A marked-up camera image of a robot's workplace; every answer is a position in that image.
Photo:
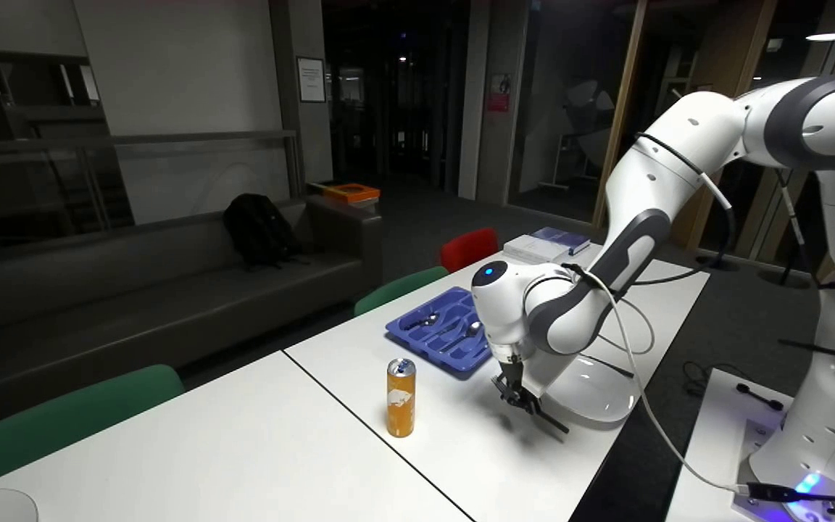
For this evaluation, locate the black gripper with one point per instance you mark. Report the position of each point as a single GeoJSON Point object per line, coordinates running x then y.
{"type": "Point", "coordinates": [512, 375]}

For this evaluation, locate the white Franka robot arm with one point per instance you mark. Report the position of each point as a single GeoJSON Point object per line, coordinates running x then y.
{"type": "Point", "coordinates": [688, 164]}

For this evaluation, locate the white plate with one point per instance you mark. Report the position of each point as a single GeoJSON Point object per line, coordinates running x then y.
{"type": "Point", "coordinates": [597, 393]}

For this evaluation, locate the grey robot mounting plate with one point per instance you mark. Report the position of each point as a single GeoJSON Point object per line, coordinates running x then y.
{"type": "Point", "coordinates": [760, 481]}

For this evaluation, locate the blue plastic cutlery tray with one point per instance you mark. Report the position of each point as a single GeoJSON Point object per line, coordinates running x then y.
{"type": "Point", "coordinates": [433, 344]}

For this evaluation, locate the black table knife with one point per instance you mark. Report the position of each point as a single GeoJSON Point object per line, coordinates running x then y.
{"type": "Point", "coordinates": [621, 368]}

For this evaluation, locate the orange drink can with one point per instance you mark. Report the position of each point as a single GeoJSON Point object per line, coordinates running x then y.
{"type": "Point", "coordinates": [401, 402]}

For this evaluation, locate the silver teaspoon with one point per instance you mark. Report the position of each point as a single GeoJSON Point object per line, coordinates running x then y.
{"type": "Point", "coordinates": [427, 315]}

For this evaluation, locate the white book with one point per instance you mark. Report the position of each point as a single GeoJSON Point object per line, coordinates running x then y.
{"type": "Point", "coordinates": [536, 249]}

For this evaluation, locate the green chair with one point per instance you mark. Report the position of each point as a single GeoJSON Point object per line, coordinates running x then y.
{"type": "Point", "coordinates": [394, 287]}
{"type": "Point", "coordinates": [60, 422]}

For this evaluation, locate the white side table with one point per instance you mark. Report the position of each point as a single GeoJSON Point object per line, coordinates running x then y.
{"type": "Point", "coordinates": [711, 452]}

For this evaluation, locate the orange lidded waste bin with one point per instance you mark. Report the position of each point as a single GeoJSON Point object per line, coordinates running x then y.
{"type": "Point", "coordinates": [349, 196]}

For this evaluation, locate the black backpack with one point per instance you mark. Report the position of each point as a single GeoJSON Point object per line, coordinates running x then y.
{"type": "Point", "coordinates": [259, 233]}

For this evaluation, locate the grey sofa bench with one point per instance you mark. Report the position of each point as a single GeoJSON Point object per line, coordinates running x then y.
{"type": "Point", "coordinates": [101, 300]}

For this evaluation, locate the glass balustrade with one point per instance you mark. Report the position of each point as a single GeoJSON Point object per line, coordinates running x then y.
{"type": "Point", "coordinates": [41, 183]}

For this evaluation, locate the red wall sign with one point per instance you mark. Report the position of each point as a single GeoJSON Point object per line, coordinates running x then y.
{"type": "Point", "coordinates": [496, 91]}

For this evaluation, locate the framed wall notice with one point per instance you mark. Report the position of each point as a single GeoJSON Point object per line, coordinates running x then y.
{"type": "Point", "coordinates": [312, 78]}

